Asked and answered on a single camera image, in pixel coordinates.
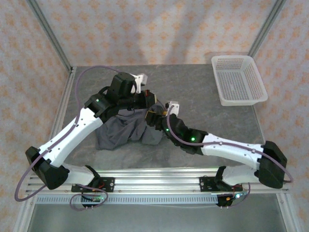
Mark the grey t-shirt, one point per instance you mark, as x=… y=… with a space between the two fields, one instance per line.
x=120 y=135

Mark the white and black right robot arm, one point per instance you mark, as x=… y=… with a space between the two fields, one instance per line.
x=229 y=149

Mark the small circuit board green light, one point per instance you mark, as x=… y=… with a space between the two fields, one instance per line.
x=95 y=198
x=235 y=196

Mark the white perforated plastic basket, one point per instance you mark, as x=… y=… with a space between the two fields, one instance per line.
x=239 y=82

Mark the grey metal lower panel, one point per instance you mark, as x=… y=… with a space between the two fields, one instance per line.
x=154 y=220

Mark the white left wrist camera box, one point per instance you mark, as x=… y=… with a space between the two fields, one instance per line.
x=140 y=82

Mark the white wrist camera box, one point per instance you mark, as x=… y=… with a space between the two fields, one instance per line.
x=140 y=82
x=173 y=107

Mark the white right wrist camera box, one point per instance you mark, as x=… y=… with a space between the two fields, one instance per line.
x=173 y=107

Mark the aluminium mounting rail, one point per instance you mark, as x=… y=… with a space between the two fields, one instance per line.
x=157 y=181

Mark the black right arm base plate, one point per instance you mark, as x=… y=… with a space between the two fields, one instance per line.
x=205 y=184

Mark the aluminium side rail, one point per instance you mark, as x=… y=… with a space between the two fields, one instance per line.
x=259 y=120
x=66 y=96

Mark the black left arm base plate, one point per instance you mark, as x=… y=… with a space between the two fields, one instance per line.
x=108 y=184

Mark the aluminium frame post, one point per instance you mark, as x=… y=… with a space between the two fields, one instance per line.
x=50 y=31
x=268 y=24

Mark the aluminium frame leg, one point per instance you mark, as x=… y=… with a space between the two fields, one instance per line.
x=24 y=215
x=286 y=215

